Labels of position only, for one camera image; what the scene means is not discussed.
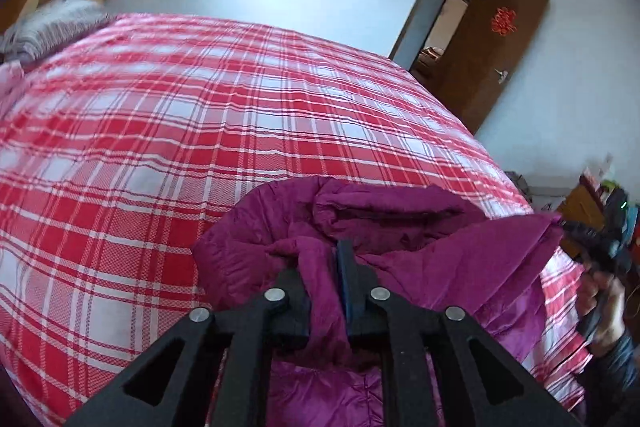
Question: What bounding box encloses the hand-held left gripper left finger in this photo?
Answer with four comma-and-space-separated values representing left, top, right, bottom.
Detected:
65, 267, 313, 427

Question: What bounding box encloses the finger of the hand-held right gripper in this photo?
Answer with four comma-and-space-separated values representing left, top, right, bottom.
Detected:
560, 219, 608, 265

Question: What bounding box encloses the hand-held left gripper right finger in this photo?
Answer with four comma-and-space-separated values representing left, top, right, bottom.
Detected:
336, 238, 583, 427

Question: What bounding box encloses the magenta quilted down jacket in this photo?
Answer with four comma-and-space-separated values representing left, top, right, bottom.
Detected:
192, 177, 566, 427

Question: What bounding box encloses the person's right forearm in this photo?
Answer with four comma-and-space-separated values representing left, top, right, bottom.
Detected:
582, 329, 640, 427

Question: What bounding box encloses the pile of clothes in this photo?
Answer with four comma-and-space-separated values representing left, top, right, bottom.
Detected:
505, 169, 538, 208

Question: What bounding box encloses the person's right hand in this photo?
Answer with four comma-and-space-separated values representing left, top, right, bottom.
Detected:
575, 267, 628, 348

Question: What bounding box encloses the wooden nightstand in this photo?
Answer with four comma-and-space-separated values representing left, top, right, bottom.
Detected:
580, 152, 640, 258

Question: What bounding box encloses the brown wooden door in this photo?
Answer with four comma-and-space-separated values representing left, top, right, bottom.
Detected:
440, 0, 550, 135

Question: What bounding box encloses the bed with red plaid sheet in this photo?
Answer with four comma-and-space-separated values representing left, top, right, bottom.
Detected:
0, 13, 601, 427

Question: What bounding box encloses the red paper door decoration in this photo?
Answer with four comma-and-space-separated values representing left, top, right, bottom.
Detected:
490, 6, 517, 36

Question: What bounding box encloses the folded pink floral quilt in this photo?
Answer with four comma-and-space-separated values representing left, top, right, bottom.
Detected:
0, 59, 26, 108

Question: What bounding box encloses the striped floral pillow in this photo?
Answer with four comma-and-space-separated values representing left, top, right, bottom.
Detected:
0, 0, 113, 62

